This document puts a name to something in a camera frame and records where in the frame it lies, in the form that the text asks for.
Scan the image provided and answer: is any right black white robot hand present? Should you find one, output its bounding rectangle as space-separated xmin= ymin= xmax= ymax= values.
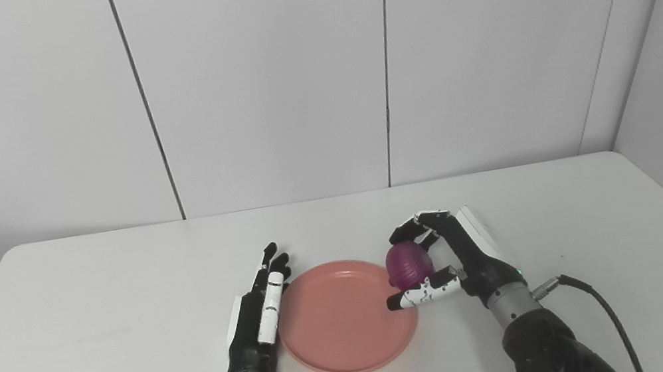
xmin=372 ymin=196 xmax=531 ymax=326

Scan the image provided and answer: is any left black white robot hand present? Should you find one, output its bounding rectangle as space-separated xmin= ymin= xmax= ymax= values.
xmin=207 ymin=240 xmax=310 ymax=372

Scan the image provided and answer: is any pink round plate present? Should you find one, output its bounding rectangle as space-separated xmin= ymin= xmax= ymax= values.
xmin=269 ymin=249 xmax=428 ymax=372

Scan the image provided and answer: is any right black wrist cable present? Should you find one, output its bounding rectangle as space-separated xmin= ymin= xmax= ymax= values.
xmin=528 ymin=263 xmax=646 ymax=372

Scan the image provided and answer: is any purple red onion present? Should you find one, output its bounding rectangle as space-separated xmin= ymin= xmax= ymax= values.
xmin=382 ymin=238 xmax=437 ymax=291

